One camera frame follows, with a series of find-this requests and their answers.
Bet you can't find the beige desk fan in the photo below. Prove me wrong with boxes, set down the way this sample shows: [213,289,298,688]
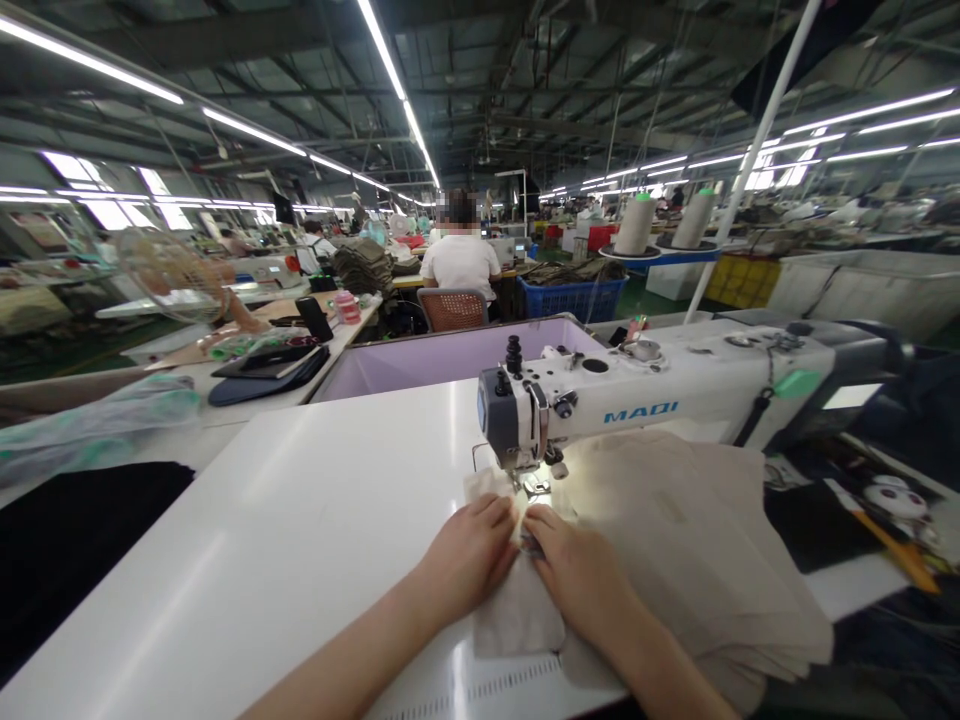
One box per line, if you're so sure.
[114,224,264,335]

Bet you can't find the lilac plastic bin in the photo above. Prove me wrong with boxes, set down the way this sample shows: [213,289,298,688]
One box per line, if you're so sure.
[308,314,605,405]

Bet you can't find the black fabric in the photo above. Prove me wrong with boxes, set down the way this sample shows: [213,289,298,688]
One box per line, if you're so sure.
[0,460,198,688]

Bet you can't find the dark blue pouch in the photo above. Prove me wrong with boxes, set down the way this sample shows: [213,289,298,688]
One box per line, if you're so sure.
[206,343,332,409]

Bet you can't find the yellow plastic crate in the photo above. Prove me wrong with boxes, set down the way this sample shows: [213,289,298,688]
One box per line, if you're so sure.
[703,253,783,310]

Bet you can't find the person's left hand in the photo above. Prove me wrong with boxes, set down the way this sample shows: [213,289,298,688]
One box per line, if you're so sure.
[416,491,523,627]

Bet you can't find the black notebook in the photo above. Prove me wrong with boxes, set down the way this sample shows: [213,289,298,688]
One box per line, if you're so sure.
[210,341,318,381]

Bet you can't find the person's right hand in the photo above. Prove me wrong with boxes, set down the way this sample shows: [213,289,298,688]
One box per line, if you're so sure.
[521,503,645,651]

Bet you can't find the orange mesh chair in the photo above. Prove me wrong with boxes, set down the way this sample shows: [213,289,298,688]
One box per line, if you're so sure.
[416,287,492,336]

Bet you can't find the person's left fingers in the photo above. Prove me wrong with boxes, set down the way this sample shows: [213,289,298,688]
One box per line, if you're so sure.
[453,491,523,545]

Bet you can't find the white industrial sewing machine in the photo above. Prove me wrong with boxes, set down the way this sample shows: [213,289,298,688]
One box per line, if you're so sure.
[470,316,905,498]

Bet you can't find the white large bin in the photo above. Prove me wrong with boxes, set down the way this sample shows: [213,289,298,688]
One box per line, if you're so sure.
[764,248,960,348]

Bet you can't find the small beige fabric piece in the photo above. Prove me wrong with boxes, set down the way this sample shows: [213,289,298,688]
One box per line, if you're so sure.
[461,464,569,661]

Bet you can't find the black mat with panda picture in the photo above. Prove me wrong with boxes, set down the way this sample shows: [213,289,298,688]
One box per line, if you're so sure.
[763,448,950,577]

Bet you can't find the clear green plastic bag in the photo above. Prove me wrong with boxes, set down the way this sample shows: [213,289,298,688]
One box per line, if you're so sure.
[0,373,205,490]

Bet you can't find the white thread stand pole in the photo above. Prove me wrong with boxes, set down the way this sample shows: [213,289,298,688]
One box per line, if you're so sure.
[683,0,825,325]

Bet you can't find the person's right fingers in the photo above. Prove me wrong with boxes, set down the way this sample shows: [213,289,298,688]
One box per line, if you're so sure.
[521,503,583,560]

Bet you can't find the blue plastic crate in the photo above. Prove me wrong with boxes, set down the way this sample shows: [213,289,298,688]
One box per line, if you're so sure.
[515,271,631,325]

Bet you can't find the beige thread cone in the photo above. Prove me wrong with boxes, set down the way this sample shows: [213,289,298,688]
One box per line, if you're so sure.
[613,192,658,257]
[669,186,719,251]

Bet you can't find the yellow handled scissors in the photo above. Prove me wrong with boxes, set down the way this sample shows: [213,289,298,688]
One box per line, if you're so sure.
[845,508,943,595]

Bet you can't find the stack of beige fabric sheets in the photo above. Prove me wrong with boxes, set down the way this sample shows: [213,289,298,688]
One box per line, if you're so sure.
[551,428,836,695]

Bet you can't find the pile of olive fabric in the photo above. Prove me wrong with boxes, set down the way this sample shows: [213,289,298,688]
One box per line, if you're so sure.
[332,235,397,295]

